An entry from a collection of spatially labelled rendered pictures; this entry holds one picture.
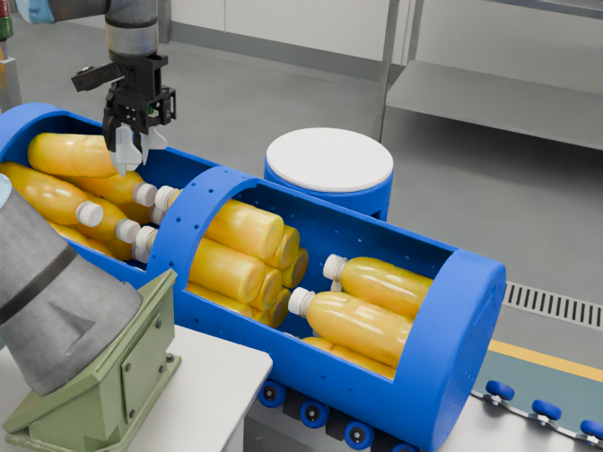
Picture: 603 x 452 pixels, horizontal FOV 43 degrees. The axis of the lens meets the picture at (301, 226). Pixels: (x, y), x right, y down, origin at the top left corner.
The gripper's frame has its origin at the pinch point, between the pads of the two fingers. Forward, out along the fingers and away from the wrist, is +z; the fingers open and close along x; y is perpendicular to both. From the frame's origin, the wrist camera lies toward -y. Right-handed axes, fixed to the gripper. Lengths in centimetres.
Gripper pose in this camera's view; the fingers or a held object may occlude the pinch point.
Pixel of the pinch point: (129, 161)
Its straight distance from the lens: 128.9
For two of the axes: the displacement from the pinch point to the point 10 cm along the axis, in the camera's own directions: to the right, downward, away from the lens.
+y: 8.6, 3.3, -3.8
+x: 5.0, -4.5, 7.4
